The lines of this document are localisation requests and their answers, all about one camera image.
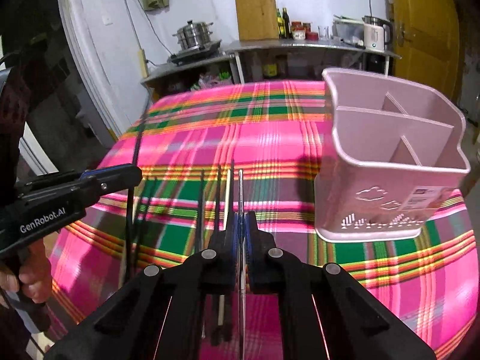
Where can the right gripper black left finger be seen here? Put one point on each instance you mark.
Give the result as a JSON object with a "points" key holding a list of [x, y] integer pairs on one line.
{"points": [[226, 244]]}

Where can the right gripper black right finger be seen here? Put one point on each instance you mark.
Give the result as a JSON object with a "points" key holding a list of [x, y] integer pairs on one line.
{"points": [[258, 244]]}

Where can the pink plastic utensil holder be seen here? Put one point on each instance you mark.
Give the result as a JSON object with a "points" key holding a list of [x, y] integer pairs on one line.
{"points": [[393, 157]]}

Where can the light wooden chopstick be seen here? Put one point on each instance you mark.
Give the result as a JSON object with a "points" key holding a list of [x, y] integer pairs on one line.
{"points": [[220, 319]]}

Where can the metal kitchen shelf table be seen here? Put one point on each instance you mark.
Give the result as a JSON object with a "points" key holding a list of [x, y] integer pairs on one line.
{"points": [[279, 59]]}

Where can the person's left hand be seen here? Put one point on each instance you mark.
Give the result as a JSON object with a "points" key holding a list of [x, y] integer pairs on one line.
{"points": [[34, 279]]}

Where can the pink plaid tablecloth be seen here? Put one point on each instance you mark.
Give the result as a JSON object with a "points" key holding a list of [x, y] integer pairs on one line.
{"points": [[278, 133]]}

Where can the lower metal side shelf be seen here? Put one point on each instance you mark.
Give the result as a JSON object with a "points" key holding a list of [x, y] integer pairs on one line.
{"points": [[168, 78]]}

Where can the black induction cooker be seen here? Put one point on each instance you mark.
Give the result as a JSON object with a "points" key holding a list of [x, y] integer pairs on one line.
{"points": [[195, 54]]}

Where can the stainless steel steamer pot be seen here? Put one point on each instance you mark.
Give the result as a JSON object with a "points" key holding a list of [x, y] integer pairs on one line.
{"points": [[194, 35]]}

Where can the red lidded jar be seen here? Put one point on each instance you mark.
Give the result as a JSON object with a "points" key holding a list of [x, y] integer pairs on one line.
{"points": [[298, 31]]}

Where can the dark oil bottle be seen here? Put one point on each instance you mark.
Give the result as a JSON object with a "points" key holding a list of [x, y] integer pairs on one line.
{"points": [[286, 24]]}

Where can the wooden cutting board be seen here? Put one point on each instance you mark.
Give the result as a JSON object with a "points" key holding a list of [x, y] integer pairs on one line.
{"points": [[257, 19]]}

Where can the white electric kettle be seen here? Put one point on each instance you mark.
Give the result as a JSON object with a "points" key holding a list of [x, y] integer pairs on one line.
{"points": [[378, 33]]}

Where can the yellow wooden door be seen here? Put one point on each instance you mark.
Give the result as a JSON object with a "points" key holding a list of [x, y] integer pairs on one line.
{"points": [[427, 39]]}

